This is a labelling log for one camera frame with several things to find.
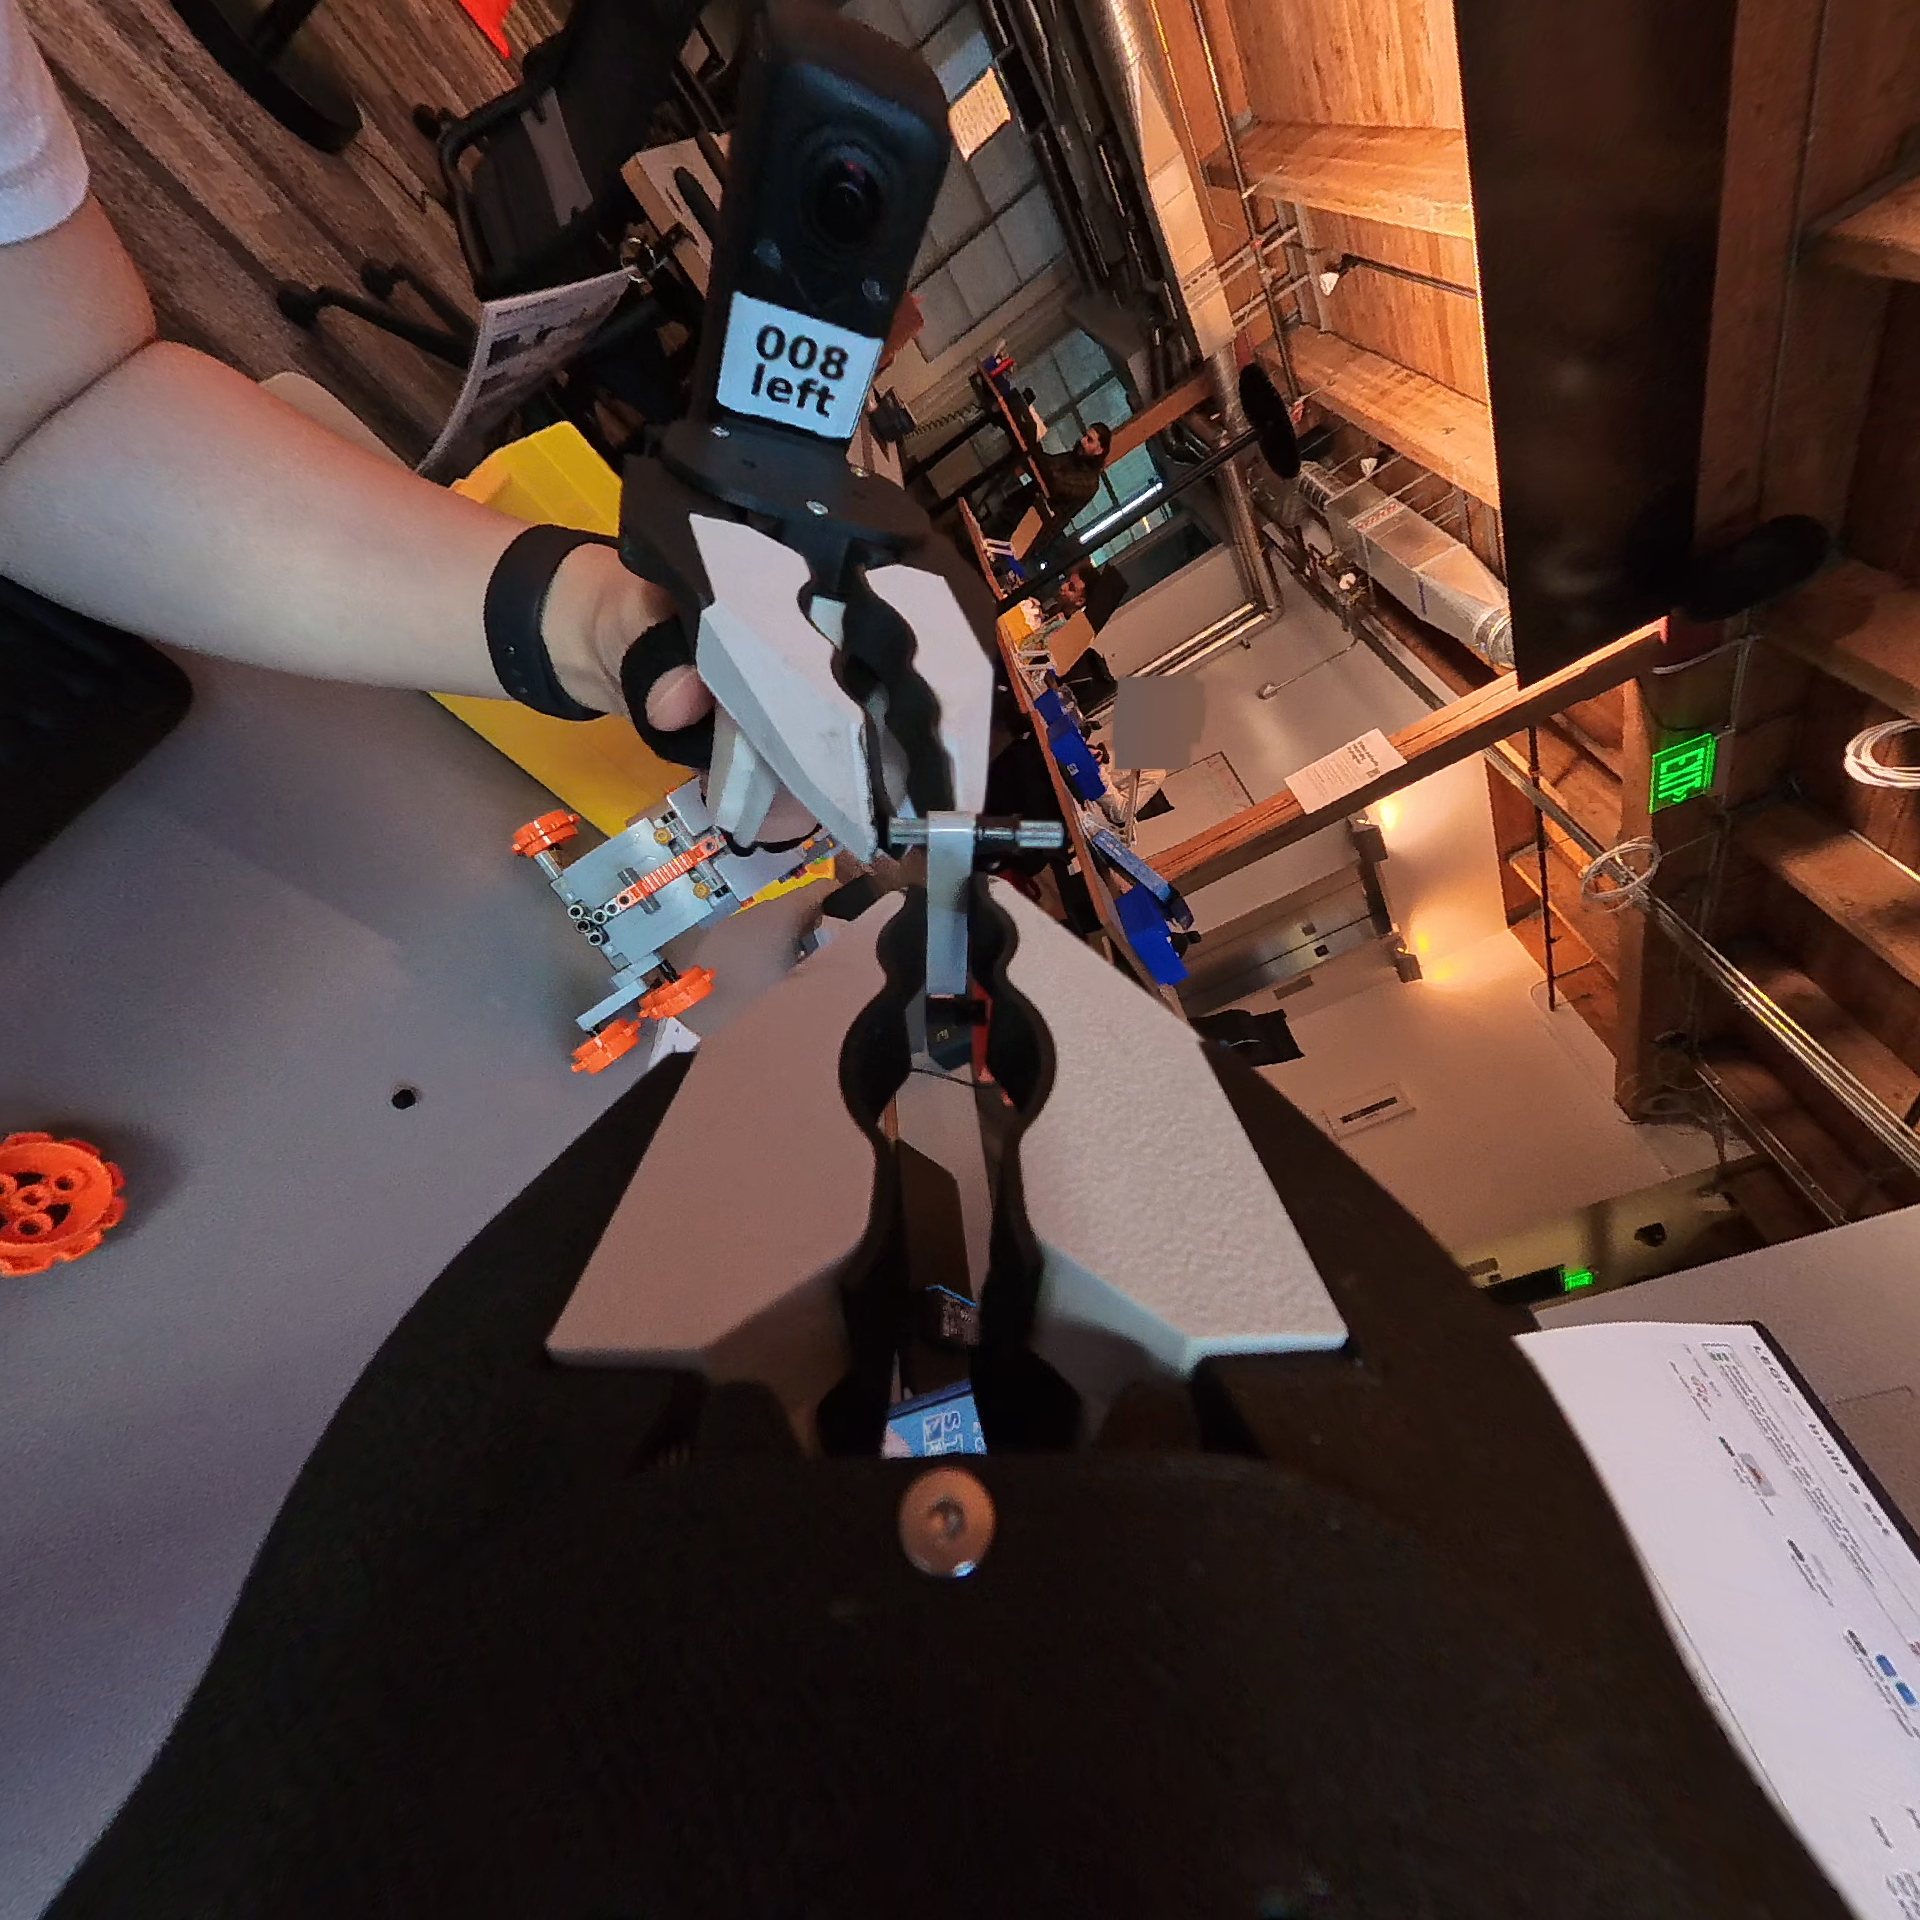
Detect white paper notice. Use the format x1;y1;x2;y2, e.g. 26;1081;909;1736
1286;730;1403;816

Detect person's left forearm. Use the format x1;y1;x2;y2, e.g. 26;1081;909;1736
0;344;513;699

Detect black wristband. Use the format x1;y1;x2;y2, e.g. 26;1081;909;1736
482;527;618;722

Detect grey desk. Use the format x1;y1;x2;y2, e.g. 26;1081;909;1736
0;369;1920;1920

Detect white shirt sleeve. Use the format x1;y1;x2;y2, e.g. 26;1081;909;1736
0;0;91;249

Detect row of blue bins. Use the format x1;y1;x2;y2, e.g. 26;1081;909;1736
1036;691;1202;986

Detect white printed instruction sheet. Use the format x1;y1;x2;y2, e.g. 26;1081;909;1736
1515;1319;1920;1920

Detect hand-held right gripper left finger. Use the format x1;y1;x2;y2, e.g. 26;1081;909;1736
545;886;909;1457

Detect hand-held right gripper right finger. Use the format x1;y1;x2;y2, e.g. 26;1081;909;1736
961;879;1353;1449

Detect grey toy beam with axle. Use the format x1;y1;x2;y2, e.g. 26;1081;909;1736
884;807;1070;1075

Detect printed paper sheet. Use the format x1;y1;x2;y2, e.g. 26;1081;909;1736
421;270;640;483

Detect diagonal wooden beam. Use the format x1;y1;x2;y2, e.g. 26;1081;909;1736
1154;623;1666;887

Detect silver ventilation duct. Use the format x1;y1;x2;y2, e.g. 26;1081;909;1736
1073;0;1517;663

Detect orange toy gear wheel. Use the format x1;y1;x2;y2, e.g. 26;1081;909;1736
0;1131;129;1280

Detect yellow plastic bin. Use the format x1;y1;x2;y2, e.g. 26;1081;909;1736
428;423;842;911

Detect black office chair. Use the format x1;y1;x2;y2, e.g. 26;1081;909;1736
277;0;723;377

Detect dark pillar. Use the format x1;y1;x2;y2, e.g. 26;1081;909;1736
1457;0;1742;683

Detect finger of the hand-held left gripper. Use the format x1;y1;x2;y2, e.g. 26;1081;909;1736
689;512;909;870
862;559;1003;857

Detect grey toy vehicle orange wheels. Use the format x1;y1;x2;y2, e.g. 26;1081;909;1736
509;781;842;1075

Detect person's left hand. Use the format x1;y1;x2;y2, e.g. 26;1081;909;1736
538;541;720;736

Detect blue robot kit box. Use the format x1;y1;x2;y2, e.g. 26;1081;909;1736
882;1283;992;1462

